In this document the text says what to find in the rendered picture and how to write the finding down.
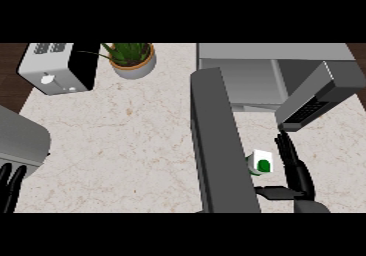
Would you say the grey rounded appliance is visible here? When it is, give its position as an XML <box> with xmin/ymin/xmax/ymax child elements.
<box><xmin>0</xmin><ymin>101</ymin><xmax>53</xmax><ymax>179</ymax></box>

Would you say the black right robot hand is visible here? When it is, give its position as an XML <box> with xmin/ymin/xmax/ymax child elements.
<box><xmin>252</xmin><ymin>130</ymin><xmax>317</xmax><ymax>202</ymax></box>

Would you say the grey microwave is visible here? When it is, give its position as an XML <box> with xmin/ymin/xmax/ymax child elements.
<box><xmin>196</xmin><ymin>42</ymin><xmax>366</xmax><ymax>133</ymax></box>

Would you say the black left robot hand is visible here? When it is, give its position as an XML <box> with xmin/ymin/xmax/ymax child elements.
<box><xmin>0</xmin><ymin>162</ymin><xmax>29</xmax><ymax>214</ymax></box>

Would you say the white and green milk carton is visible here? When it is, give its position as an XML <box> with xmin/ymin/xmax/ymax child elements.
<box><xmin>245</xmin><ymin>148</ymin><xmax>276</xmax><ymax>177</ymax></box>

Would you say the green plant in grey pot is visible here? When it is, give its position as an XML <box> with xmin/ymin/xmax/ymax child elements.
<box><xmin>75</xmin><ymin>42</ymin><xmax>158</xmax><ymax>81</ymax></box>

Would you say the dark grey microwave door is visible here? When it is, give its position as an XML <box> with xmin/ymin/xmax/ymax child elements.
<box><xmin>189</xmin><ymin>67</ymin><xmax>263</xmax><ymax>214</ymax></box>

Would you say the white and black toaster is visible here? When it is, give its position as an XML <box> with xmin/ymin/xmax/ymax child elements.
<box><xmin>16</xmin><ymin>42</ymin><xmax>102</xmax><ymax>97</ymax></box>

